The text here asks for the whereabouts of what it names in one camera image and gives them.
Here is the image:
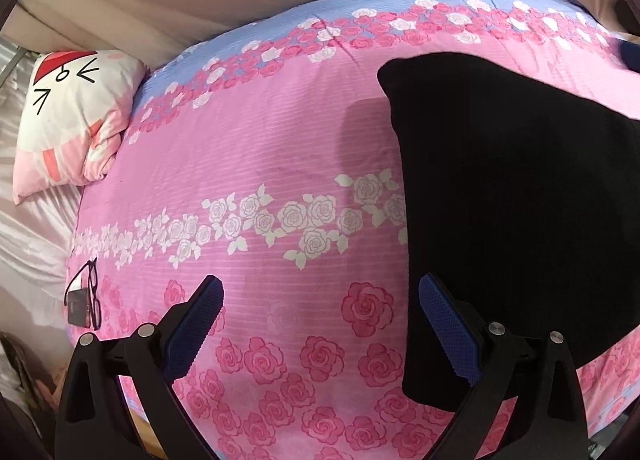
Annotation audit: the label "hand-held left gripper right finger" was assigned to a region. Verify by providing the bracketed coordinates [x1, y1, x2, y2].
[417, 272, 589, 460]

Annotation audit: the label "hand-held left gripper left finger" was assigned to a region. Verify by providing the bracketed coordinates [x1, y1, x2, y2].
[55, 274, 226, 460]

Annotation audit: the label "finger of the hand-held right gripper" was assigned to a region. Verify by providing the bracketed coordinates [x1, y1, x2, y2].
[620, 40, 640, 72]

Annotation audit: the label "black pants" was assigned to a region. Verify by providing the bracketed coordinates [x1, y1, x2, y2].
[377, 52, 640, 407]

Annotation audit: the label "black glasses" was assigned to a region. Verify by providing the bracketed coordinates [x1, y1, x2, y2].
[64, 259, 104, 332]

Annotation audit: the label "dark smartphone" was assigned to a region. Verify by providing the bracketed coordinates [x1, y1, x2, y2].
[67, 287, 96, 329]

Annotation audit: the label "dark patterned cloth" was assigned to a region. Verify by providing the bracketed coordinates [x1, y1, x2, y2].
[0, 332, 67, 423]

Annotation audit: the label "pale satin bed sheet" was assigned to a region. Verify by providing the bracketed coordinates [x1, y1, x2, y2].
[0, 37, 87, 341]

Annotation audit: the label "pink rose print blanket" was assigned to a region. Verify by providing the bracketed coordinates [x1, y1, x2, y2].
[65, 0, 640, 460]

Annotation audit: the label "cartoon cat pillow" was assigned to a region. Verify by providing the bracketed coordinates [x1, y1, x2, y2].
[12, 49, 152, 206]

